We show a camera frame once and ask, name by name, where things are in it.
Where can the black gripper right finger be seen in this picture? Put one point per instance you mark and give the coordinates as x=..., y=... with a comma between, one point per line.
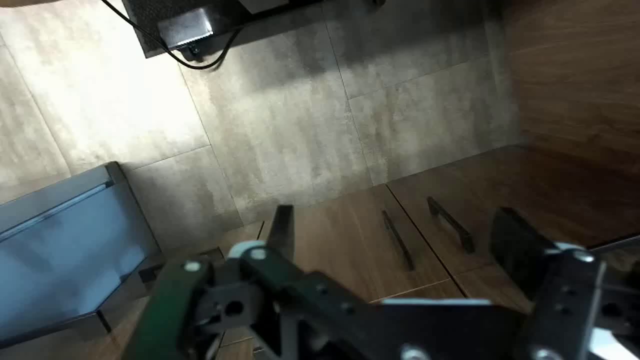
x=523, y=253

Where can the dark wood lower cabinets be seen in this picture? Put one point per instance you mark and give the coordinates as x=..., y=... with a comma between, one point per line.
x=563, y=197

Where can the black cabinet door handle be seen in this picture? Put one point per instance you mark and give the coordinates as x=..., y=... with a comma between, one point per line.
x=397, y=239

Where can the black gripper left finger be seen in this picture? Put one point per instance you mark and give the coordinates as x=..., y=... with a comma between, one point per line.
x=280, y=235

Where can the robot base mount platform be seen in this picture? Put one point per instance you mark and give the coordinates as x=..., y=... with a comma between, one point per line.
x=196, y=29

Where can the stainless steel refrigerator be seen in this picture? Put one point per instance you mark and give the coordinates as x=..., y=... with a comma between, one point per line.
x=65, y=248

